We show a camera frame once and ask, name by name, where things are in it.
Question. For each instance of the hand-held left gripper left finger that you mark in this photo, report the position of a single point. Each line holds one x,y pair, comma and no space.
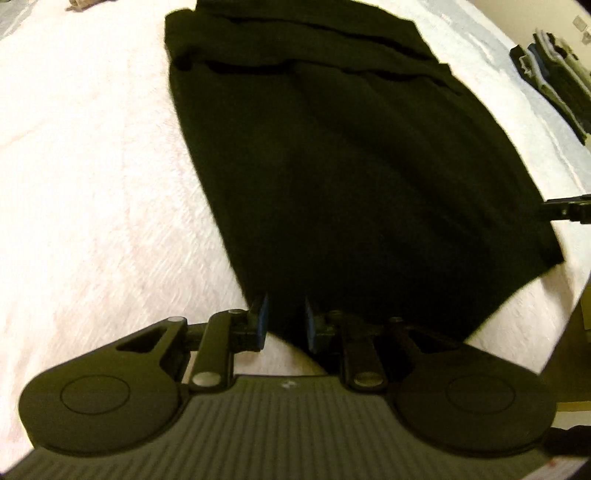
263,323

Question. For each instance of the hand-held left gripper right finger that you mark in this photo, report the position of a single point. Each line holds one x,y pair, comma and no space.
308,327

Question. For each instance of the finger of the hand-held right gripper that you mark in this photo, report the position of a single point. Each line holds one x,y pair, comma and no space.
568,207

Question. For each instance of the black knit garment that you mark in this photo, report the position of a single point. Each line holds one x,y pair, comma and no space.
323,184

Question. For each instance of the stack of folded clothes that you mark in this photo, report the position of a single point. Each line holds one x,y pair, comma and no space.
558,83

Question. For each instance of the pile of beige cloth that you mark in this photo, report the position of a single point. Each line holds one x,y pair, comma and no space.
83,4

